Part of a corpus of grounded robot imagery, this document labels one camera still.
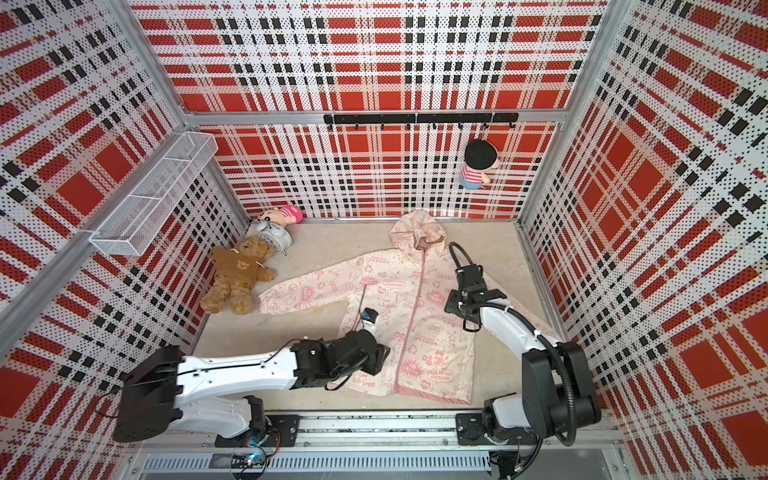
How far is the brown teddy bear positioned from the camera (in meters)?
0.90

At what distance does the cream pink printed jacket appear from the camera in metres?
0.82

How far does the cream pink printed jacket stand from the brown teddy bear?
6 centimetres
